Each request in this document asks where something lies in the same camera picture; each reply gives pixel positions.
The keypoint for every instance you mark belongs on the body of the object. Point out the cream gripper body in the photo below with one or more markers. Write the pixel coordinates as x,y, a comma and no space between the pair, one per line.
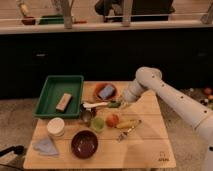
124,104

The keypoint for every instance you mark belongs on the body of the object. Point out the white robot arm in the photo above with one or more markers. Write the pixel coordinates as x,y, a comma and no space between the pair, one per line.
198,116

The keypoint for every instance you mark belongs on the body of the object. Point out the small metal cup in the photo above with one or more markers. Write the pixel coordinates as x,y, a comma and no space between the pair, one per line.
86,116

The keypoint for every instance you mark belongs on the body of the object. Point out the orange tomato toy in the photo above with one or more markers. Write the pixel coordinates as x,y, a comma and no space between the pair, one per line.
112,120

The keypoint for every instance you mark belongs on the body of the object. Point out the yellow banana toy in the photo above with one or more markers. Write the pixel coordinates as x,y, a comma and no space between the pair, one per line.
128,124

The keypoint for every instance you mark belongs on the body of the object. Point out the orange bowl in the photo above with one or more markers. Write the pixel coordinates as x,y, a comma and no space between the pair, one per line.
99,87

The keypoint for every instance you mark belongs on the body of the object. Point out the metal fork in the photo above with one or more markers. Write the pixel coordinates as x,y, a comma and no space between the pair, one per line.
124,134

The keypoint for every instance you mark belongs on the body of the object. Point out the white spatula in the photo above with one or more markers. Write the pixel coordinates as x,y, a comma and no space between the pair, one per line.
94,105

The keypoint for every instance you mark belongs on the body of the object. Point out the dark red bowl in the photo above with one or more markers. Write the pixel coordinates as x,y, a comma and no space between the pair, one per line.
84,144

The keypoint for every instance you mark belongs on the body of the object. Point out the wooden block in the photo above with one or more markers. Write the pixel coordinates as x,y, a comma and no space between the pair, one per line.
64,101

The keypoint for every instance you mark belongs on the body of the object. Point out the green plastic tray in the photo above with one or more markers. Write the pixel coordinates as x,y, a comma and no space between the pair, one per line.
52,92

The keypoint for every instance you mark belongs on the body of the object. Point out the white round container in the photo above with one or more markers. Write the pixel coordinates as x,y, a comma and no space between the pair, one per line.
56,126

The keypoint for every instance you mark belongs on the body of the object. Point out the blue folded cloth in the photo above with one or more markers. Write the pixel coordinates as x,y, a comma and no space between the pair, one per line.
45,146

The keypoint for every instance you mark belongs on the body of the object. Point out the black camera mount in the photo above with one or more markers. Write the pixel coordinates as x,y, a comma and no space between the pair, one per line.
18,150

